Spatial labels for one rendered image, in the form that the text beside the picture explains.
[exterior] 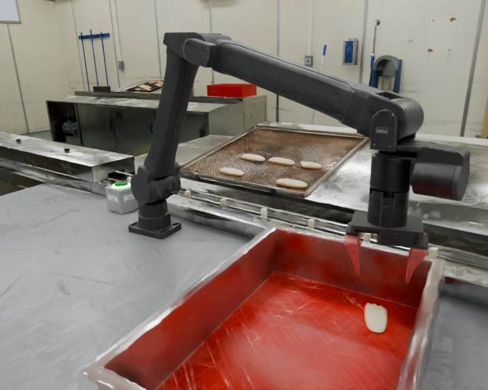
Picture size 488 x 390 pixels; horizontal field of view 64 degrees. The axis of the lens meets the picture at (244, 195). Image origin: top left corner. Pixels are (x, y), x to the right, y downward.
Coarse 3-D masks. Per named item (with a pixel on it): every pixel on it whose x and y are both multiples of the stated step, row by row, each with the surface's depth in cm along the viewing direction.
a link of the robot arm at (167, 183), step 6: (156, 180) 96; (162, 180) 97; (168, 180) 98; (174, 180) 99; (162, 186) 97; (168, 186) 98; (174, 186) 100; (162, 192) 97; (168, 192) 99; (174, 192) 99; (162, 198) 102; (150, 204) 101
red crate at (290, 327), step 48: (288, 288) 76; (336, 288) 76; (240, 336) 63; (288, 336) 63; (336, 336) 62; (384, 336) 62; (192, 384) 54; (240, 384) 54; (288, 384) 53; (336, 384) 53; (384, 384) 53
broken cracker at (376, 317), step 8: (368, 304) 69; (368, 312) 67; (376, 312) 67; (384, 312) 67; (368, 320) 65; (376, 320) 65; (384, 320) 65; (368, 328) 64; (376, 328) 63; (384, 328) 63
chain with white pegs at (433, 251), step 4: (128, 180) 136; (188, 192) 120; (188, 196) 120; (220, 200) 112; (224, 200) 112; (224, 204) 112; (264, 208) 105; (264, 212) 104; (264, 216) 104; (308, 220) 97; (312, 220) 97; (308, 224) 97; (312, 224) 96; (312, 228) 97; (364, 236) 89; (368, 236) 88; (364, 240) 89; (368, 240) 88; (432, 248) 81; (436, 248) 81; (432, 252) 81; (436, 252) 80; (436, 256) 81
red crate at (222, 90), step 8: (208, 88) 472; (216, 88) 466; (224, 88) 460; (232, 88) 454; (240, 88) 448; (248, 88) 460; (216, 96) 469; (224, 96) 463; (232, 96) 457; (240, 96) 451
